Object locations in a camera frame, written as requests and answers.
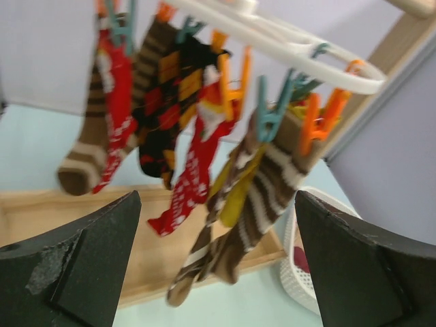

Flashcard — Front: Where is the teal clothes peg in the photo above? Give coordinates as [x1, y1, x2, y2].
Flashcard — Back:
[103, 0, 137, 57]

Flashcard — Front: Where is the tan maroon sock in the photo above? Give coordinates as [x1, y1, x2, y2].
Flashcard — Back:
[294, 247, 310, 273]

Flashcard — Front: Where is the white perforated plastic basket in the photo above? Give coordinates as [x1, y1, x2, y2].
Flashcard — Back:
[279, 186, 362, 314]

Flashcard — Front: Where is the black argyle sock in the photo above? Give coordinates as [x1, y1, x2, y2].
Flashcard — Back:
[133, 37, 232, 189]

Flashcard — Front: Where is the wooden clothes rack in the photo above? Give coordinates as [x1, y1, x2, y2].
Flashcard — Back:
[1, 1, 435, 326]

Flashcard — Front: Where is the red patterned sock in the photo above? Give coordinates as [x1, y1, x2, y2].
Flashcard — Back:
[92, 29, 137, 194]
[147, 65, 245, 237]

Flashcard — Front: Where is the mustard yellow sock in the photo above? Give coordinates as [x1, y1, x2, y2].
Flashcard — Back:
[208, 91, 320, 228]

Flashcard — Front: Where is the orange clothes peg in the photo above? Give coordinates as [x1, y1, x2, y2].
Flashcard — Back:
[95, 0, 120, 16]

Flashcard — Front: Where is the white plastic clip hanger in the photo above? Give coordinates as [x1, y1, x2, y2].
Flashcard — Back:
[168, 0, 386, 95]

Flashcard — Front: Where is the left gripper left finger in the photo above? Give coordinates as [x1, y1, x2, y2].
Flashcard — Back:
[1, 191, 142, 327]

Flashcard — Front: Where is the orange peg on loop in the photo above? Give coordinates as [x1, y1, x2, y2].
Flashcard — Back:
[155, 1, 178, 22]

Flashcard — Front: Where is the yellow-orange peg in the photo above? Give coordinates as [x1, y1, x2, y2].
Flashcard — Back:
[210, 29, 228, 55]

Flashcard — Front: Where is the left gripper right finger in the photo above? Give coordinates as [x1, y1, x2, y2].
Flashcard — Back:
[295, 190, 435, 326]

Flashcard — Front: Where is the brown white striped sock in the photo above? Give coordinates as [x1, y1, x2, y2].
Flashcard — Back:
[198, 113, 322, 284]

